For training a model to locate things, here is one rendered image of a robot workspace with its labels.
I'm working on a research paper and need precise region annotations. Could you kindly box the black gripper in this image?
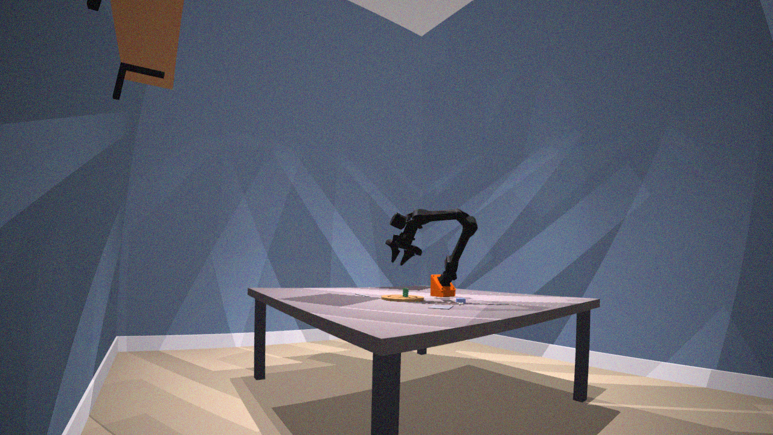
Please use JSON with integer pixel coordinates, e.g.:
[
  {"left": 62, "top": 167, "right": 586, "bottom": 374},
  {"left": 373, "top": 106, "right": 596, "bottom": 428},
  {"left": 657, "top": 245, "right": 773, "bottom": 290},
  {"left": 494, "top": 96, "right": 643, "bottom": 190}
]
[{"left": 385, "top": 231, "right": 422, "bottom": 266}]

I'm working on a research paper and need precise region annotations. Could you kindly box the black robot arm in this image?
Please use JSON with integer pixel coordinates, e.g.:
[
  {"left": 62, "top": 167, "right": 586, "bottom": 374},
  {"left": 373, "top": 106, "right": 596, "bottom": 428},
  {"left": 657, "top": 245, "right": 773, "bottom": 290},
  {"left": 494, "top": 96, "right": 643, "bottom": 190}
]
[{"left": 390, "top": 208, "right": 478, "bottom": 287}]

